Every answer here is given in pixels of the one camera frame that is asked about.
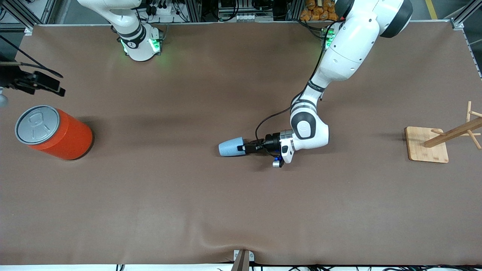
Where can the pile of orange bread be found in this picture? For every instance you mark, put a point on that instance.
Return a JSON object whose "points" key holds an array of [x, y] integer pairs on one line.
{"points": [[318, 11]]}

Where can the light blue plastic cup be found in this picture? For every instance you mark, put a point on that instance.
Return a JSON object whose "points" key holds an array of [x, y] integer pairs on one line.
{"points": [[229, 147]]}

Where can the aluminium frame profile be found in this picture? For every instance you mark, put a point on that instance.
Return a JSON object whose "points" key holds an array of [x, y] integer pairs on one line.
{"points": [[461, 20], [26, 28]]}

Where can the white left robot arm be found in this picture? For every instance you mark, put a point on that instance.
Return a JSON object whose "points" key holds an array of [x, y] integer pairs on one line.
{"points": [[354, 45]]}

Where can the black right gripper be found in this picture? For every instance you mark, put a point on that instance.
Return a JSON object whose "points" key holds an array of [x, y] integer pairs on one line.
{"points": [[19, 81]]}

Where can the white terminal block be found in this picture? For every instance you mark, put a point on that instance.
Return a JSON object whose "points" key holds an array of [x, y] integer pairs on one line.
{"points": [[244, 17]]}

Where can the wooden mug tree rack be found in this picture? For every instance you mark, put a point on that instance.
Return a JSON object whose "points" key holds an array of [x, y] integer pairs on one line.
{"points": [[427, 145]]}

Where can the white power strip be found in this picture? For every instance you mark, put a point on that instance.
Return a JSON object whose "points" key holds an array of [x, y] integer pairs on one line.
{"points": [[163, 8]]}

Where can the orange can with grey lid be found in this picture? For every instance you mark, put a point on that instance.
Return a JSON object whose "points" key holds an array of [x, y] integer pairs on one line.
{"points": [[56, 133]]}

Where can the grey metal post bracket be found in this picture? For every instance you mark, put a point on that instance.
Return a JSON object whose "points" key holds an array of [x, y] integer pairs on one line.
{"points": [[243, 259]]}

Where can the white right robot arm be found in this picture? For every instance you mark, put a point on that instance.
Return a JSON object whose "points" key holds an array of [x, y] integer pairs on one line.
{"points": [[137, 45]]}

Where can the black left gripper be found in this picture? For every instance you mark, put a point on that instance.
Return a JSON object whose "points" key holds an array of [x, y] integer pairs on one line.
{"points": [[270, 142]]}

